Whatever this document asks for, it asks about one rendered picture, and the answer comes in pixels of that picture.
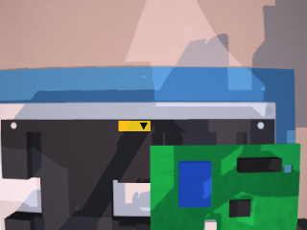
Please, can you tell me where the green circuit board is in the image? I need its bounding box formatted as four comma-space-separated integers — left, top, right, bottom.
150, 144, 300, 230

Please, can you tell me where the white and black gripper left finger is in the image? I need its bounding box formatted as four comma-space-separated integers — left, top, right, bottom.
135, 224, 151, 230

